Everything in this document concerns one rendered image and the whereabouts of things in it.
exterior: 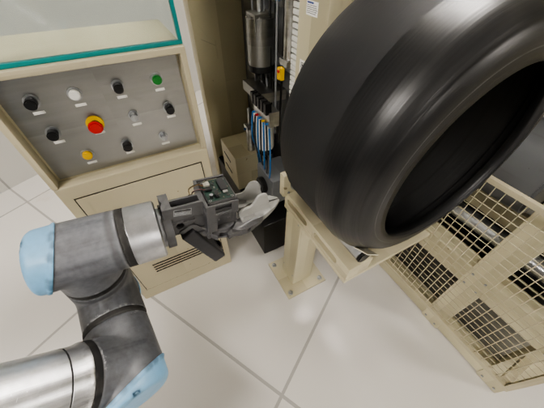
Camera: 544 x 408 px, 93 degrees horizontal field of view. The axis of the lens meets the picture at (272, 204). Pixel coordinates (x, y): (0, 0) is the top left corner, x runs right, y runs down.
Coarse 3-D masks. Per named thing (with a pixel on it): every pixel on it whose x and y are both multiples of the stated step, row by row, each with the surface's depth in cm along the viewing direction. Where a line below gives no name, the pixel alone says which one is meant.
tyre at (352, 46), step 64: (384, 0) 41; (448, 0) 35; (512, 0) 33; (320, 64) 45; (384, 64) 37; (448, 64) 34; (512, 64) 35; (320, 128) 45; (384, 128) 37; (448, 128) 78; (512, 128) 63; (320, 192) 50; (384, 192) 43; (448, 192) 75
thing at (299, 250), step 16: (304, 0) 65; (320, 0) 60; (336, 0) 58; (352, 0) 60; (304, 16) 67; (320, 16) 62; (336, 16) 61; (304, 32) 69; (320, 32) 64; (304, 48) 71; (288, 224) 130; (288, 240) 138; (304, 240) 128; (288, 256) 148; (304, 256) 140; (288, 272) 159; (304, 272) 156
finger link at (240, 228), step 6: (258, 216) 46; (240, 222) 45; (246, 222) 45; (252, 222) 46; (258, 222) 46; (234, 228) 44; (240, 228) 44; (246, 228) 44; (252, 228) 45; (228, 234) 43; (234, 234) 44; (240, 234) 44
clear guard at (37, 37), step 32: (0, 0) 58; (32, 0) 61; (64, 0) 63; (96, 0) 65; (128, 0) 68; (160, 0) 71; (0, 32) 61; (32, 32) 64; (64, 32) 66; (96, 32) 69; (128, 32) 72; (160, 32) 76; (0, 64) 64; (32, 64) 67
